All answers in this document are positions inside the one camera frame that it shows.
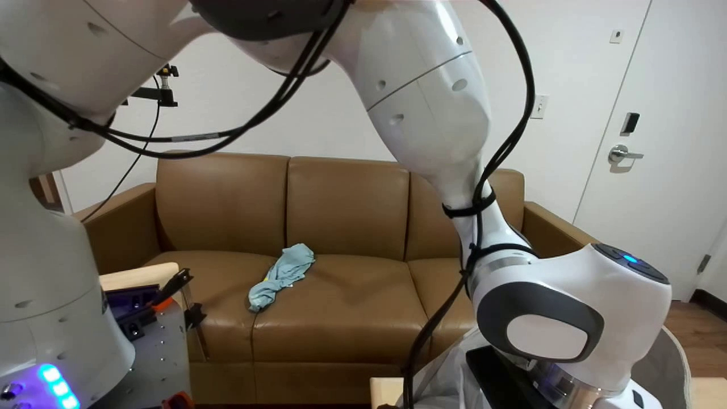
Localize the thin black camera cable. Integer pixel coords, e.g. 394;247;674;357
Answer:
79;76;166;225

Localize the small red object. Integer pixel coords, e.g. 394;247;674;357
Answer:
160;392;196;409

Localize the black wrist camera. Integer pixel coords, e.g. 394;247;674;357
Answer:
464;346;552;409

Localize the silver door lever handle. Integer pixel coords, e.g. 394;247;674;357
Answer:
607;144;644;170

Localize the black orange clamp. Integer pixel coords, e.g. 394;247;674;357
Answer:
110;268;208;344

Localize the grey perforated mounting plate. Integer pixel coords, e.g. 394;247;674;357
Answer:
92;302;198;409

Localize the light wooden board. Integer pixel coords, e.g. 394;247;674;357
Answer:
97;262;183;295

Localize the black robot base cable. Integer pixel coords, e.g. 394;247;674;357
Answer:
0;0;358;161

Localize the brown leather couch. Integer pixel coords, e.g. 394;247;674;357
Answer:
76;151;599;408

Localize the light wooden table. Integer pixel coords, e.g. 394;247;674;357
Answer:
367;375;727;409

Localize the black door card reader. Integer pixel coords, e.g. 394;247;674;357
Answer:
619;111;643;140

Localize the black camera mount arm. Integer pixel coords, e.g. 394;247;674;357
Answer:
123;65;182;109

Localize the grey blue sock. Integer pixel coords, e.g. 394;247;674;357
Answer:
248;241;317;314

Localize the white door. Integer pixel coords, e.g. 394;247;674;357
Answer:
572;0;727;305

